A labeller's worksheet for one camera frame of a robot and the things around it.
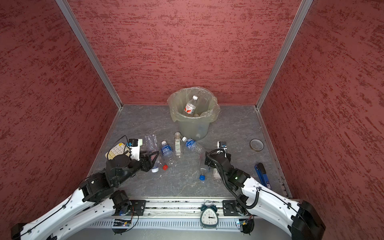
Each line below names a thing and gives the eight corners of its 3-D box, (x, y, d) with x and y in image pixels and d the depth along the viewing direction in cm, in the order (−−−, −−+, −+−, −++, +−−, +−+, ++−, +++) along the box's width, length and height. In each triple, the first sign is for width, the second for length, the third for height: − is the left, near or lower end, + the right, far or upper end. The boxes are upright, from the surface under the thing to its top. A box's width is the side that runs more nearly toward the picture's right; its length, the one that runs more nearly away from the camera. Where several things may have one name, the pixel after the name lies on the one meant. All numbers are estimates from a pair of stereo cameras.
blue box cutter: (262, 190, 82) (266, 187, 79) (254, 166, 91) (256, 163, 87) (268, 189, 83) (272, 187, 79) (259, 166, 91) (262, 162, 88)
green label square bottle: (175, 157, 94) (174, 153, 90) (175, 134, 104) (174, 130, 100) (181, 156, 94) (180, 152, 90) (181, 134, 105) (180, 130, 101)
